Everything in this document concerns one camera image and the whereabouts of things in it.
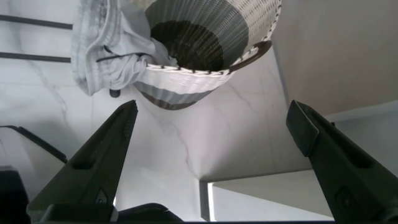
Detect pale grey shorts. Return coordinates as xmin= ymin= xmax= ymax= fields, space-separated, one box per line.
xmin=70 ymin=0 xmax=180 ymax=97

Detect white laundry basket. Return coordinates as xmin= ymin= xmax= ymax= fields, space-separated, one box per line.
xmin=133 ymin=0 xmax=282 ymax=111

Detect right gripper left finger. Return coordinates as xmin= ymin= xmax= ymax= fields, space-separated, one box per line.
xmin=27 ymin=99 xmax=139 ymax=223

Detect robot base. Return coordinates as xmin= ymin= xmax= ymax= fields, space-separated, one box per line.
xmin=0 ymin=124 xmax=185 ymax=223

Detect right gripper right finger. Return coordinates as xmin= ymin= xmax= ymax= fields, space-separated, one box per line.
xmin=285 ymin=99 xmax=398 ymax=223

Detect black clothes rack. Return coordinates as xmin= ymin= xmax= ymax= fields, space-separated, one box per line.
xmin=0 ymin=14 xmax=121 ymax=99

